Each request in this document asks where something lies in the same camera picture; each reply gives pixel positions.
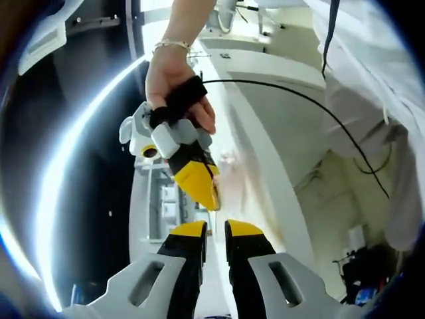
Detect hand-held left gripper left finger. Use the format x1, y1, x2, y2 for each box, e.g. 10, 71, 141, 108
61, 219, 209, 319

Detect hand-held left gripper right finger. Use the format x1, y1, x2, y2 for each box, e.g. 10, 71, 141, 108
224, 218, 366, 319

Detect clear resealable bag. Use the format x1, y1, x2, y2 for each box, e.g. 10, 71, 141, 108
212, 148, 286, 243

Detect person's right hand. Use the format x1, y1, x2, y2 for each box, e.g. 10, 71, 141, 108
144, 49, 217, 136

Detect grey metal shelf rack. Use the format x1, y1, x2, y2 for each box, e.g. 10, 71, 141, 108
134, 159, 213, 243

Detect curved ceiling light strip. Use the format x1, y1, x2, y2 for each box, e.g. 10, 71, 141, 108
33, 56, 149, 313

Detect person's light grey trousers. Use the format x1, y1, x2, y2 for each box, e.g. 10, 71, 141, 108
384, 116, 425, 252

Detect person's white shirt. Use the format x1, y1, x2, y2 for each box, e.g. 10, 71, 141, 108
305, 0, 425, 160

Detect black hand strap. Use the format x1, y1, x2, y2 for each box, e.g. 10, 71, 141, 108
148, 75, 209, 129

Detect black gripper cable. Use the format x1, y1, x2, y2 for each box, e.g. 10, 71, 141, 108
199, 78, 391, 200

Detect thin metal bracelet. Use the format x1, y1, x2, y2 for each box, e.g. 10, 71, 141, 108
151, 39, 193, 56

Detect dark thin cable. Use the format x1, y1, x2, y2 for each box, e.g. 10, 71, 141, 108
320, 0, 341, 80

